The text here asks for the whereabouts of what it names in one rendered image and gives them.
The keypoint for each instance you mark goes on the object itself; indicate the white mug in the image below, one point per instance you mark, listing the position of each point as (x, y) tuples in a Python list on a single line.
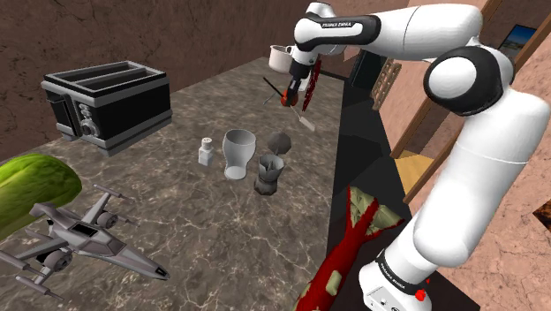
[(279, 59)]

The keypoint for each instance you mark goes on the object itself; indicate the black and silver toaster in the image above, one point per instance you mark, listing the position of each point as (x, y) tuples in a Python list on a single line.
[(125, 107)]

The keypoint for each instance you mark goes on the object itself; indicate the white glass cup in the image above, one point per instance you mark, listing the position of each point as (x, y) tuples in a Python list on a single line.
[(238, 150)]

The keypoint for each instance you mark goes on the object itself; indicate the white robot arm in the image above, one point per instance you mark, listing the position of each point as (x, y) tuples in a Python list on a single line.
[(482, 172)]

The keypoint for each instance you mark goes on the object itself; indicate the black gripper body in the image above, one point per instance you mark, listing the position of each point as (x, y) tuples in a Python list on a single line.
[(298, 71)]

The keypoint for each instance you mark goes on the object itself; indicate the grey moka pot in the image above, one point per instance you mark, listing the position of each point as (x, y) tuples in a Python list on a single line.
[(268, 176)]

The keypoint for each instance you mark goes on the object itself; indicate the green lettuce leaf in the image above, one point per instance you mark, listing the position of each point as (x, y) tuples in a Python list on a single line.
[(30, 185)]

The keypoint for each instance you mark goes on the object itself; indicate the grey toy space fighter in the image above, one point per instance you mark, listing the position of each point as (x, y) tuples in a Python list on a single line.
[(86, 237)]

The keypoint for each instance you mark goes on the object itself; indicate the small white salt shaker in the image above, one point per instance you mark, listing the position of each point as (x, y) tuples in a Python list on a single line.
[(206, 154)]

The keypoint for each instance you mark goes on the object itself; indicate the wooden chair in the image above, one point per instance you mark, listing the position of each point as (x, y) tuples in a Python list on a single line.
[(385, 82)]

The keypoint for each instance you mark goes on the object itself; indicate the black robot stand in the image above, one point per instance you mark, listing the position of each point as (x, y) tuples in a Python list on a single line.
[(366, 163)]

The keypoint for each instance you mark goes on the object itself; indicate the framed wall picture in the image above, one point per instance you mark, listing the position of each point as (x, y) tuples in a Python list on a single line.
[(518, 41)]

